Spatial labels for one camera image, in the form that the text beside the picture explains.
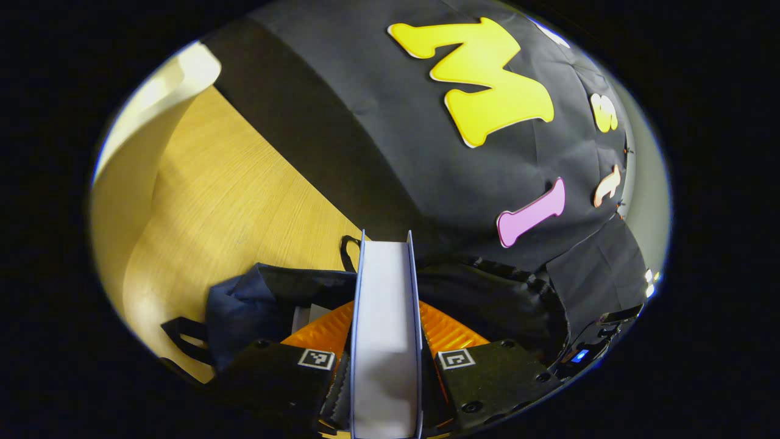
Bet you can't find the cream white bookshelf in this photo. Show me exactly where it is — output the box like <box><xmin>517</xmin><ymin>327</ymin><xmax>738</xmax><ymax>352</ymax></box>
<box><xmin>90</xmin><ymin>41</ymin><xmax>222</xmax><ymax>342</ymax></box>

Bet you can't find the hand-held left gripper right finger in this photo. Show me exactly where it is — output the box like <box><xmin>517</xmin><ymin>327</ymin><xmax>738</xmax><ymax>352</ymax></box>
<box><xmin>418</xmin><ymin>300</ymin><xmax>560</xmax><ymax>436</ymax></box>

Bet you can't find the blue schoolbag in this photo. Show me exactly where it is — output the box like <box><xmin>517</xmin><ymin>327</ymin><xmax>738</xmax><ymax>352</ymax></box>
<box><xmin>160</xmin><ymin>235</ymin><xmax>570</xmax><ymax>386</ymax></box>

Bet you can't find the lavender cover book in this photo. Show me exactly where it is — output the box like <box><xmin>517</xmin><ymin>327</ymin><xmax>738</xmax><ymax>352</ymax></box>
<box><xmin>349</xmin><ymin>230</ymin><xmax>424</xmax><ymax>439</ymax></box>

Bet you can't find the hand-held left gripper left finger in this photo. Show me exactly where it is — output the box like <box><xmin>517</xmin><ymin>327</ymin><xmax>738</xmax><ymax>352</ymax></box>
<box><xmin>213</xmin><ymin>300</ymin><xmax>355</xmax><ymax>435</ymax></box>

